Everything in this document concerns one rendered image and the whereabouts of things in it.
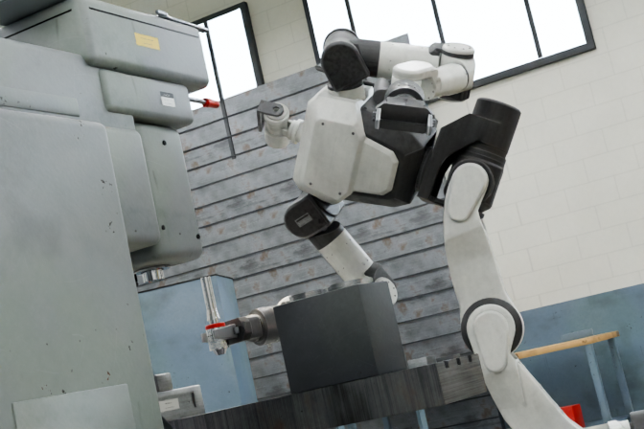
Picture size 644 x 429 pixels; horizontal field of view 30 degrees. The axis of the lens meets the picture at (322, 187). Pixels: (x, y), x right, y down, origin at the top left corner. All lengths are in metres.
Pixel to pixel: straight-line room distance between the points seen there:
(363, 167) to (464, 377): 0.69
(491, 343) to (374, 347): 0.47
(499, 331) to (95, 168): 1.04
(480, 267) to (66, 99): 1.05
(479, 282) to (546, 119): 7.43
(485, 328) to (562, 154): 7.42
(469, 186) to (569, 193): 7.32
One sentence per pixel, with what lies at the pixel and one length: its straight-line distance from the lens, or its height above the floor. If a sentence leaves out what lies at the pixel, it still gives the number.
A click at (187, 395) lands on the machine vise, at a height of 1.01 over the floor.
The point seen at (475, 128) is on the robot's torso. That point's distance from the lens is 2.90.
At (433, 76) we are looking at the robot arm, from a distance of 2.71.
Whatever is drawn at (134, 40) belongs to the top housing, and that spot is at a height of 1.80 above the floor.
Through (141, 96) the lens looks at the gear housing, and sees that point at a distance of 2.71.
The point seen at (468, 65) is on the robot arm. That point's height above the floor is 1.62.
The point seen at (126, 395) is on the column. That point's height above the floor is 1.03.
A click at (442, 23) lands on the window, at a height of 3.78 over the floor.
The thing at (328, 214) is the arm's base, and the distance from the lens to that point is 3.04.
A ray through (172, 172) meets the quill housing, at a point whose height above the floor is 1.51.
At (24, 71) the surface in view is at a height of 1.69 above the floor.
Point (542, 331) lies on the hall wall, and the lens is 10.23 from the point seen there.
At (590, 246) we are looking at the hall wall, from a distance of 10.10.
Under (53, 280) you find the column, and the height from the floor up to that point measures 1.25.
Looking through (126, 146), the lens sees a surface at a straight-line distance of 2.61.
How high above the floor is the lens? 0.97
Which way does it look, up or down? 9 degrees up
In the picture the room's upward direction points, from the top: 13 degrees counter-clockwise
